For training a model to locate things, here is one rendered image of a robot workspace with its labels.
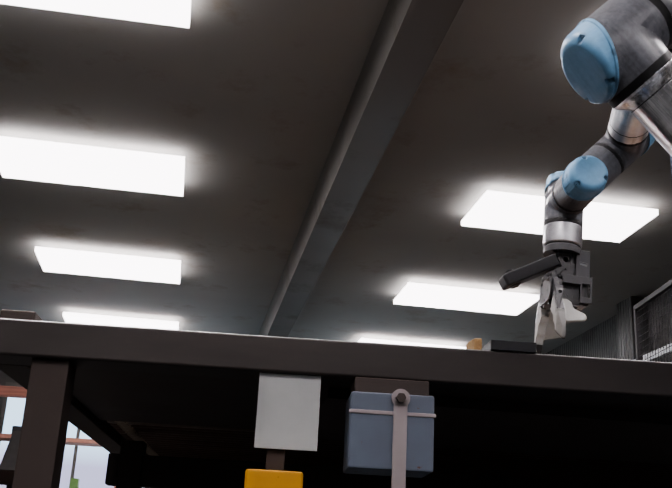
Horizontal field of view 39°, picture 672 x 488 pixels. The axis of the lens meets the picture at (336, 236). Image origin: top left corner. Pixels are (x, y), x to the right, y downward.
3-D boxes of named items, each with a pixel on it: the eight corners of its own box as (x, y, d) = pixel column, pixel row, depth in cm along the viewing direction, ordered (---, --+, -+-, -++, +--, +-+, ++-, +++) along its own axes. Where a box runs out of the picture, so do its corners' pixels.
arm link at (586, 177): (600, 133, 177) (581, 157, 187) (559, 170, 174) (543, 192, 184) (631, 163, 176) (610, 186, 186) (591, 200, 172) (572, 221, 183)
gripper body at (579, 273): (592, 307, 178) (594, 246, 182) (547, 300, 178) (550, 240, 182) (578, 317, 186) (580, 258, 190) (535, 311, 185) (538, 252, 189)
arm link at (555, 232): (550, 219, 183) (537, 233, 191) (548, 241, 182) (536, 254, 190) (588, 224, 184) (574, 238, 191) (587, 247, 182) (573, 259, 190)
